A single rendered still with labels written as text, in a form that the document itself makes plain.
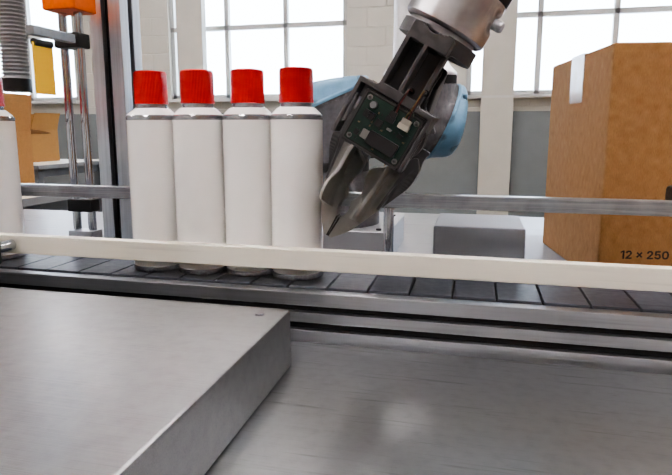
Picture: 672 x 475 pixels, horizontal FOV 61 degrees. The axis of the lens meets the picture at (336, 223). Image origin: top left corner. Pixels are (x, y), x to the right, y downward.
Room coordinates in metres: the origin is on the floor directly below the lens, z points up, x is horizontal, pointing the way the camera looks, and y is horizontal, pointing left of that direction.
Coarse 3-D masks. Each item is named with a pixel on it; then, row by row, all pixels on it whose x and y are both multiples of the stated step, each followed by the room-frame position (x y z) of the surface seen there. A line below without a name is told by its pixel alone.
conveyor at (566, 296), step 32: (32, 256) 0.65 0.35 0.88; (64, 256) 0.65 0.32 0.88; (320, 288) 0.52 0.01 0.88; (352, 288) 0.52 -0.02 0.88; (384, 288) 0.52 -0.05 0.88; (416, 288) 0.52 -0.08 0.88; (448, 288) 0.52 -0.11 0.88; (480, 288) 0.52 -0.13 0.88; (512, 288) 0.52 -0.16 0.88; (544, 288) 0.52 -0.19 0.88; (576, 288) 0.52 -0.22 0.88
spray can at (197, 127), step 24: (192, 72) 0.58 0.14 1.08; (192, 96) 0.58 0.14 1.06; (192, 120) 0.57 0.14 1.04; (216, 120) 0.58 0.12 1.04; (192, 144) 0.57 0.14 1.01; (216, 144) 0.58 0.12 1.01; (192, 168) 0.57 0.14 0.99; (216, 168) 0.58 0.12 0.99; (192, 192) 0.57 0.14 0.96; (216, 192) 0.58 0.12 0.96; (192, 216) 0.57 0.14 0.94; (216, 216) 0.57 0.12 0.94; (192, 240) 0.57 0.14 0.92; (216, 240) 0.57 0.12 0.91; (192, 264) 0.57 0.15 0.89
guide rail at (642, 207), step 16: (32, 192) 0.68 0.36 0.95; (48, 192) 0.67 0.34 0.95; (64, 192) 0.67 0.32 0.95; (80, 192) 0.66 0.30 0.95; (96, 192) 0.66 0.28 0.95; (112, 192) 0.65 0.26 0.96; (128, 192) 0.65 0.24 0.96; (352, 192) 0.59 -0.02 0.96; (432, 208) 0.57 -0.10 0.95; (448, 208) 0.56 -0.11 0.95; (464, 208) 0.56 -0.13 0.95; (480, 208) 0.56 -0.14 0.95; (496, 208) 0.55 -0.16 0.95; (512, 208) 0.55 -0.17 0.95; (528, 208) 0.55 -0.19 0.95; (544, 208) 0.54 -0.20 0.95; (560, 208) 0.54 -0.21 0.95; (576, 208) 0.54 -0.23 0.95; (592, 208) 0.53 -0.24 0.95; (608, 208) 0.53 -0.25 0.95; (624, 208) 0.53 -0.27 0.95; (640, 208) 0.52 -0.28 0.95; (656, 208) 0.52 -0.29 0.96
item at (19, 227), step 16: (0, 80) 0.65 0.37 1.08; (0, 96) 0.65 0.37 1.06; (0, 112) 0.64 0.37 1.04; (0, 128) 0.64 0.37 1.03; (0, 144) 0.64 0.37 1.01; (16, 144) 0.66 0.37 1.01; (0, 160) 0.64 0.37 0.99; (16, 160) 0.66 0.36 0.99; (0, 176) 0.64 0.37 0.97; (16, 176) 0.65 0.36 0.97; (0, 192) 0.63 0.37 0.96; (16, 192) 0.65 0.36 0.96; (0, 208) 0.63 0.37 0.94; (16, 208) 0.65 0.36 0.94; (0, 224) 0.63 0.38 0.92; (16, 224) 0.65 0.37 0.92; (16, 256) 0.64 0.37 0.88
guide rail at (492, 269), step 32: (96, 256) 0.58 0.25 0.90; (128, 256) 0.57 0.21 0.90; (160, 256) 0.56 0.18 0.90; (192, 256) 0.55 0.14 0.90; (224, 256) 0.54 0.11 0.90; (256, 256) 0.54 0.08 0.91; (288, 256) 0.53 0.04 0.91; (320, 256) 0.52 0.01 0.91; (352, 256) 0.51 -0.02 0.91; (384, 256) 0.51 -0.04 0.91; (416, 256) 0.50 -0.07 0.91; (448, 256) 0.50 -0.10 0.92; (608, 288) 0.46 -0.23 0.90; (640, 288) 0.46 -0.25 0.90
